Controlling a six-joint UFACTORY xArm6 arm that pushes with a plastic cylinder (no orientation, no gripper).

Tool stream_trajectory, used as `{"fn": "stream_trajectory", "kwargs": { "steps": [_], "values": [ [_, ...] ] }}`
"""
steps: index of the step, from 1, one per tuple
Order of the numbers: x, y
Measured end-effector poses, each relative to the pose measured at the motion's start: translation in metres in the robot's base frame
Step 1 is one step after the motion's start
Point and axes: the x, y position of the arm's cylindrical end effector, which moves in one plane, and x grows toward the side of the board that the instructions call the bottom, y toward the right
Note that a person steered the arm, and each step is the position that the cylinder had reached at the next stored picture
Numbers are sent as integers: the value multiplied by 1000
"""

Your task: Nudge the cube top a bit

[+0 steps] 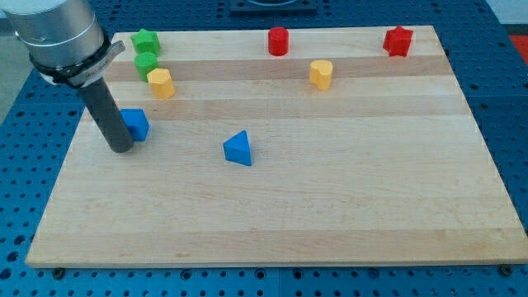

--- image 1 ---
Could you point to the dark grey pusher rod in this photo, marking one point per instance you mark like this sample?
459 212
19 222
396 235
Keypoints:
103 109

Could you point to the red star block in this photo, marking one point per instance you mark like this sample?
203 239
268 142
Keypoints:
397 41

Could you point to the red cylinder block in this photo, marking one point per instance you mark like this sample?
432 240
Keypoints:
278 41

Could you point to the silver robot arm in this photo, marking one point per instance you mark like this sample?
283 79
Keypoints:
67 45

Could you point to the blue triangle block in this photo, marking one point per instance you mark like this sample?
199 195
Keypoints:
237 149

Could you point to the yellow heart block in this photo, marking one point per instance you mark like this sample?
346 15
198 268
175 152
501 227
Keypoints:
320 74

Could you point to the green star block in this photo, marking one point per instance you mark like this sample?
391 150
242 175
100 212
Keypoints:
145 41

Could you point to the blue cube block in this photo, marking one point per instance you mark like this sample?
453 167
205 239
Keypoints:
136 122

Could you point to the light wooden board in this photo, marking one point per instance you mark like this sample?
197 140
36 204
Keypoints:
385 168

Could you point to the green cylinder block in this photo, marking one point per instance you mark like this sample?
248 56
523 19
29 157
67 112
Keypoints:
145 63

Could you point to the yellow hexagon block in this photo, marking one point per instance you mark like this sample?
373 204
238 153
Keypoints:
161 83

